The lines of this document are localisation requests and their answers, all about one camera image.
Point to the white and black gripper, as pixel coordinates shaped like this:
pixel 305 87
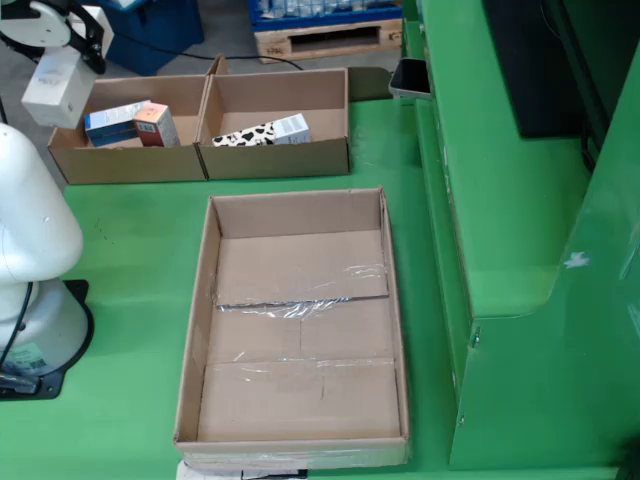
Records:
pixel 40 30

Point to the long white serum box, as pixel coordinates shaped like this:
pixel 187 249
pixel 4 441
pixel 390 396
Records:
pixel 55 95

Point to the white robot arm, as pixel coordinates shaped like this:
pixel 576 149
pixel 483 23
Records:
pixel 35 225

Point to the open brown cardboard box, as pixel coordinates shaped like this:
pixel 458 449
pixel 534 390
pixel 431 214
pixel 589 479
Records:
pixel 125 165

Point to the cardboard box with olive flap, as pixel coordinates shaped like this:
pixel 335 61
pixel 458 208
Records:
pixel 275 160

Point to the large shallow cardboard tray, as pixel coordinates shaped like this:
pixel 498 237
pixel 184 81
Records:
pixel 300 400

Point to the blue and white carton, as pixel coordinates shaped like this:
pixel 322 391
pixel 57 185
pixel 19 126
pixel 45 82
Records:
pixel 112 120

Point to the dark blue plastic bin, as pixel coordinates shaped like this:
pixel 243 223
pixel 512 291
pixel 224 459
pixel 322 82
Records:
pixel 150 30

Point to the blue crate with goods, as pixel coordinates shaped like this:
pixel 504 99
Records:
pixel 260 22

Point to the cow print carton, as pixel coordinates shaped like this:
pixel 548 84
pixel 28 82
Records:
pixel 245 136

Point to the wooden pallet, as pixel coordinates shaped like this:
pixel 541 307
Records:
pixel 272 50

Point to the smartphone with dark screen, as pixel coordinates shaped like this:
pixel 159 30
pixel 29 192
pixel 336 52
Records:
pixel 410 77

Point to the flat monitor panel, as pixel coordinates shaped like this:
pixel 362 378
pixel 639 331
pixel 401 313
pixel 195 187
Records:
pixel 540 75

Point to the green metal machine housing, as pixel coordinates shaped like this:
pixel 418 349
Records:
pixel 525 250

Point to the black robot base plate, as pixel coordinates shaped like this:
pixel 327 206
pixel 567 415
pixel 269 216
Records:
pixel 50 387

